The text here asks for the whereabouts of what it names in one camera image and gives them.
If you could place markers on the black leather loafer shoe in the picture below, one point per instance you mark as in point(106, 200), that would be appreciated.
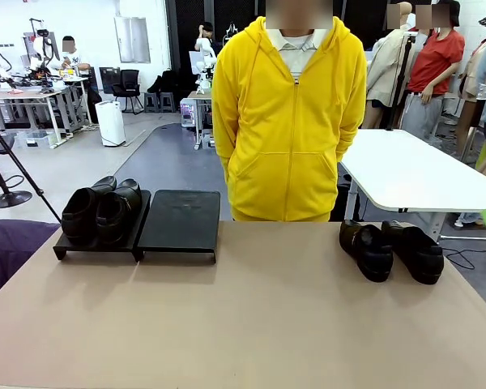
point(79, 219)
point(368, 253)
point(115, 219)
point(419, 251)

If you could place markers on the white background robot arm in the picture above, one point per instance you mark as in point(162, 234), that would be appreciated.
point(205, 61)

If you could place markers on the black metal shoe stand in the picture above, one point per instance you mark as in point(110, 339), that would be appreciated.
point(97, 249)
point(178, 223)

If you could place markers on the white folding table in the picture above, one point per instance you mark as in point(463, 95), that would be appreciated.
point(409, 174)

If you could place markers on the mannequin with bucket hat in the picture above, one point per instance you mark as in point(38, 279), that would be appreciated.
point(471, 69)

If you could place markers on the mannequin in red shirt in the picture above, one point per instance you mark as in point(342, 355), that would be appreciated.
point(435, 61)

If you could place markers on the mannequin in beige coat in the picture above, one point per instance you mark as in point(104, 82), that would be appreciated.
point(389, 69)

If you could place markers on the person in yellow hoodie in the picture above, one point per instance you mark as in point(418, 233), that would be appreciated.
point(287, 121)

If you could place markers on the computer case with lights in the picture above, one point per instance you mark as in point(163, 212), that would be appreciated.
point(187, 113)

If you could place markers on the standing person with black hair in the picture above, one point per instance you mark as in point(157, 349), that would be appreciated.
point(207, 29)

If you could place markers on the grey plastic stool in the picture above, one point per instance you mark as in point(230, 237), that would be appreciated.
point(167, 102)
point(151, 102)

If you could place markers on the black backpack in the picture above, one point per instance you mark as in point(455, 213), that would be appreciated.
point(166, 81)

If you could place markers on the black office chair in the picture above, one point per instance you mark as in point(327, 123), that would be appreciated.
point(127, 81)

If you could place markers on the white air purifier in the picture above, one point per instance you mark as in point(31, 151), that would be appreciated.
point(110, 121)

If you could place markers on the seated person in white shirt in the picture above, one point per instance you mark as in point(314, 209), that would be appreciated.
point(73, 58)

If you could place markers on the clear plastic storage box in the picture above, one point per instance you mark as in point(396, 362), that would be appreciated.
point(34, 139)

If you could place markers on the black and white desk robot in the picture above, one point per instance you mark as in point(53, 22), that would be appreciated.
point(44, 44)

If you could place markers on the purple cloth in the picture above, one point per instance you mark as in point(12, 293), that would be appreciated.
point(12, 251)

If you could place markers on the white workshop desk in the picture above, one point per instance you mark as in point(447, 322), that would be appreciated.
point(24, 94)

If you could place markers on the black bar stool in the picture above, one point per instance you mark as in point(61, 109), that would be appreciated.
point(8, 198)

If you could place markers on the white wall cabinet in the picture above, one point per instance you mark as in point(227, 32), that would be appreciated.
point(133, 40)

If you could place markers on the black camera tripod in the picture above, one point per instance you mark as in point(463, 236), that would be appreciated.
point(39, 191)

